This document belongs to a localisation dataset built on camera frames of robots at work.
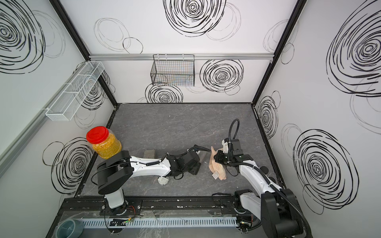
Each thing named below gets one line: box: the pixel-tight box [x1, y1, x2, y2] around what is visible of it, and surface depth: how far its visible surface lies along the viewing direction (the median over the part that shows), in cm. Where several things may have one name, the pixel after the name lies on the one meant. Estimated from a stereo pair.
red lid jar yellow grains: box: [85, 125, 123, 160], surface depth 84 cm
